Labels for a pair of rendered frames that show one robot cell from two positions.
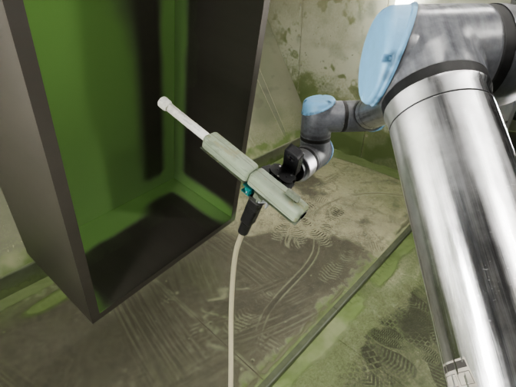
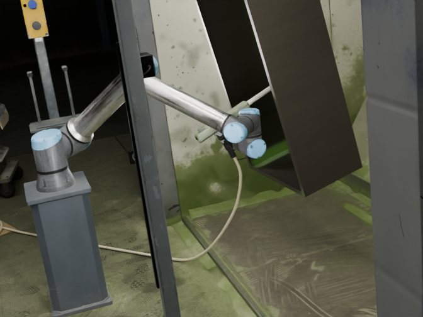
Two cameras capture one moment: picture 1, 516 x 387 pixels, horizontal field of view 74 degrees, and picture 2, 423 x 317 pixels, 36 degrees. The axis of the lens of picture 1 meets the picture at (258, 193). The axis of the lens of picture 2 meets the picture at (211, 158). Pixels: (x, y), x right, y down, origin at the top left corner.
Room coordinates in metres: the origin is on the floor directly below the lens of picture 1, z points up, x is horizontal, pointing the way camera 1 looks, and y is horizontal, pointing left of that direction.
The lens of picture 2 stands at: (2.25, -2.69, 1.68)
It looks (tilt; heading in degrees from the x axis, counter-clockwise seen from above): 18 degrees down; 121
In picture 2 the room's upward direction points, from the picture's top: 7 degrees counter-clockwise
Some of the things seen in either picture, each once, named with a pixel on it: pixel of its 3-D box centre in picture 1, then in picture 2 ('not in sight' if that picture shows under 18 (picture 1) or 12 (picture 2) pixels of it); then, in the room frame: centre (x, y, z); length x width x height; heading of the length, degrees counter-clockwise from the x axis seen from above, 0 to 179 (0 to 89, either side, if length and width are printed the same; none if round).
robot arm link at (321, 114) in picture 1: (320, 118); (249, 122); (0.97, -0.18, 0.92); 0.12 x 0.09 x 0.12; 94
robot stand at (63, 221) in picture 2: not in sight; (68, 243); (-0.02, -0.41, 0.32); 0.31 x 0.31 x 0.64; 47
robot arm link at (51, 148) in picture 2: not in sight; (50, 149); (-0.02, -0.40, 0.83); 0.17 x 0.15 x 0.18; 94
